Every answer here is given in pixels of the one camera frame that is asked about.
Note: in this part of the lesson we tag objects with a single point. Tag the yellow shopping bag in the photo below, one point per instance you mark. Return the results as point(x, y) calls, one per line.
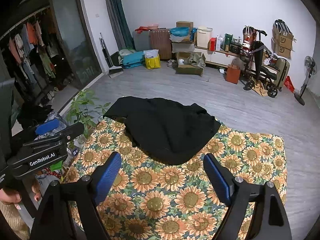
point(152, 62)

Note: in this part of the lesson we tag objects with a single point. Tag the open printed cardboard box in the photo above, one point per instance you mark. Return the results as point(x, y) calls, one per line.
point(283, 35)

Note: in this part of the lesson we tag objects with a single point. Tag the low white cabinet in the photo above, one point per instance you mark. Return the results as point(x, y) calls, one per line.
point(217, 57)

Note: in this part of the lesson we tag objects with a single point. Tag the white carton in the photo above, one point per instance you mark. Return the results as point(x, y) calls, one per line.
point(219, 43)

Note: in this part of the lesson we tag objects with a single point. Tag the closed printed cardboard box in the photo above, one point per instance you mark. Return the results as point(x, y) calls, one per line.
point(281, 50)

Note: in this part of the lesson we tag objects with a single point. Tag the blue basin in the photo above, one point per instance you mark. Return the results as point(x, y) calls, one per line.
point(179, 31)

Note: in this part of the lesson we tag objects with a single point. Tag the black garment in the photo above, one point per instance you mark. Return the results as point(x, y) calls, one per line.
point(162, 130)

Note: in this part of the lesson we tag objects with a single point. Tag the teal zip bag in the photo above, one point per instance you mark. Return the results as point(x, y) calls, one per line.
point(133, 60)

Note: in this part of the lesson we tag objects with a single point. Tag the glass jar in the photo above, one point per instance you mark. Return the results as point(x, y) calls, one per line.
point(81, 140)

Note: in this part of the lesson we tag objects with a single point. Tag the green potted plant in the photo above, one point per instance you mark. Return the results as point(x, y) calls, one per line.
point(83, 105)

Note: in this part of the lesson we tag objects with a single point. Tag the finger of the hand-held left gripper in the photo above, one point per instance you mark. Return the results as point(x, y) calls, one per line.
point(72, 131)
point(47, 127)

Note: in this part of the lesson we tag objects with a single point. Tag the white storage box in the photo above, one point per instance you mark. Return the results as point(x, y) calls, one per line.
point(203, 37)

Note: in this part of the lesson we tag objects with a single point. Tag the tall cardboard box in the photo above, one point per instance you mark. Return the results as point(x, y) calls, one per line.
point(185, 24)

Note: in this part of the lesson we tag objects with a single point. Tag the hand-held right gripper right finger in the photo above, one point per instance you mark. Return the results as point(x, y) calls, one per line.
point(217, 177)

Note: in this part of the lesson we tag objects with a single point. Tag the olive suitcase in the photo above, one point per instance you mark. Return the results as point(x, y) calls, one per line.
point(283, 72)

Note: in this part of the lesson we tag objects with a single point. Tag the flat cardboard box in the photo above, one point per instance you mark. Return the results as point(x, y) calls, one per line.
point(182, 47)

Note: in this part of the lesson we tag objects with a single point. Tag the red carton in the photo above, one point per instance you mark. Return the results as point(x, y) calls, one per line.
point(212, 44)

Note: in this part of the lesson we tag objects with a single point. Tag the green carton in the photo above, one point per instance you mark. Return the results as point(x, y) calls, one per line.
point(228, 42)

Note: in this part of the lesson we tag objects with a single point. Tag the pink basin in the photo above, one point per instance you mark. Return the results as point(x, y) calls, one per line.
point(153, 26)

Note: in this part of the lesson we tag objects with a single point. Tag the person's left forearm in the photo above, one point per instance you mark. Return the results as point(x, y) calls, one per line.
point(11, 221)

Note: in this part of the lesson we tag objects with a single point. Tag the sunflower print blanket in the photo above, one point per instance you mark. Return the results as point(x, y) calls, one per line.
point(155, 200)

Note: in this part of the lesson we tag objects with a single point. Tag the pair of slippers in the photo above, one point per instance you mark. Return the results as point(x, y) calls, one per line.
point(171, 63)

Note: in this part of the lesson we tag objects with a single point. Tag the grey dustpan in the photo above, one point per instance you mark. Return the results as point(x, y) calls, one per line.
point(115, 72)

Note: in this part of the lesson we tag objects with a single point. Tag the black standing fan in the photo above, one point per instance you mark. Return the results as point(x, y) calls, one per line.
point(310, 66)

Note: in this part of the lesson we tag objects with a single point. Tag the white stick broom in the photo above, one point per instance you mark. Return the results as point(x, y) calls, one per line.
point(104, 50)

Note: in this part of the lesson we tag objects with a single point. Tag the teal curtain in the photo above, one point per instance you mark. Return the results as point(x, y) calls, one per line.
point(118, 15)

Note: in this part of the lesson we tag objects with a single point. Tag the row of shoes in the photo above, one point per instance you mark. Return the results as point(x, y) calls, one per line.
point(53, 92)

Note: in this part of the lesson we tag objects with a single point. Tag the striped tote bag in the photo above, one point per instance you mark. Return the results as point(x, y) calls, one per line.
point(248, 38)

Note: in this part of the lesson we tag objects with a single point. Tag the glass sliding door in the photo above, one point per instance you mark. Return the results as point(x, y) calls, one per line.
point(72, 35)

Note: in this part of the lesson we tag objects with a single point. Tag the grey suitcase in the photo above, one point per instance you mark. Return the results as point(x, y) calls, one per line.
point(141, 41)

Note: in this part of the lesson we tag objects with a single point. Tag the red cloth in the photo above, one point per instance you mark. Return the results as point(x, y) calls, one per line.
point(142, 29)

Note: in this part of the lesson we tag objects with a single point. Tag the brown ribbed suitcase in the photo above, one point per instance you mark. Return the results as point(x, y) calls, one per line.
point(160, 43)

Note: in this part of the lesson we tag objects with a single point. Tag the row of hanging clothes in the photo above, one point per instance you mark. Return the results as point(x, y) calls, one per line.
point(32, 45)

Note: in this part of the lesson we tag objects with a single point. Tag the person's left hand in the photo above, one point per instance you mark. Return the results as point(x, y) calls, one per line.
point(11, 196)

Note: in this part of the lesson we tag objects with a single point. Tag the orange paper bag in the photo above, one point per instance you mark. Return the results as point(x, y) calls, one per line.
point(233, 74)

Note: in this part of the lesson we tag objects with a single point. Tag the dark clothes pile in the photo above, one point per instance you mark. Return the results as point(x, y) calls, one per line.
point(33, 115)

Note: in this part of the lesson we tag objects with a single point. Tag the light green bag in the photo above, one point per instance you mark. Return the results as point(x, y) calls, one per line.
point(126, 53)

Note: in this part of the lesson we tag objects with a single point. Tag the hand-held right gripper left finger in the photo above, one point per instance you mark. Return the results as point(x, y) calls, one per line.
point(108, 177)

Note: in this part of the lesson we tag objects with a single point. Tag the black pot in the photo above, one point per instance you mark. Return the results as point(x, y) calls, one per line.
point(235, 47)

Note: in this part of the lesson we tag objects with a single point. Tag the red bag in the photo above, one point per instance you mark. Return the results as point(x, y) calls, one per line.
point(289, 83)

